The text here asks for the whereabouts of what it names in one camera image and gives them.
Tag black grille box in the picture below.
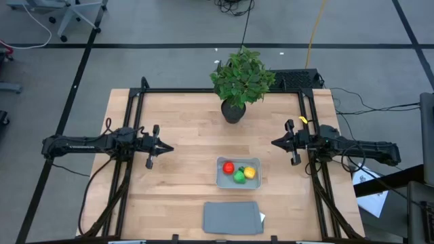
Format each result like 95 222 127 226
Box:
271 68 323 91

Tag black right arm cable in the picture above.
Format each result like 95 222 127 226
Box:
340 144 367 174

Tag grey plastic tupperware bin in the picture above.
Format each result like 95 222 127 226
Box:
216 156 262 190

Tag grey folded cloth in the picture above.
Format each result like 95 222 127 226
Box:
202 201 264 235

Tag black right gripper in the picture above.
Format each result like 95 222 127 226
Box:
271 119 310 166

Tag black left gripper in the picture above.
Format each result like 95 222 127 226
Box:
137 124 175 169

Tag yellow hanging cable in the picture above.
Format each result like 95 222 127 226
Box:
304 0 328 70

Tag grey metal cabinet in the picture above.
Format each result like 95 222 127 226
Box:
406 91 434 244

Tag green toy bell pepper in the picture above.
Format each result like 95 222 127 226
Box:
233 167 247 185

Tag black floor cable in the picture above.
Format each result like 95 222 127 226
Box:
213 0 255 50

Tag white printed papers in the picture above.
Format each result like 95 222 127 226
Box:
352 165 389 218

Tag black aluminium table frame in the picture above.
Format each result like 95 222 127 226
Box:
78 86 367 244

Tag green plant in black pot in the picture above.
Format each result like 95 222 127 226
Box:
209 45 276 125

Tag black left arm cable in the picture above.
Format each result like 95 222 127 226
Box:
104 117 150 136

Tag white office chair base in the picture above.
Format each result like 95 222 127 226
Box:
6 0 109 43

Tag white floor cable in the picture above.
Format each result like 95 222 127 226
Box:
0 3 53 50

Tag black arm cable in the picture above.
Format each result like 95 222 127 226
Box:
340 144 367 174
104 117 150 136

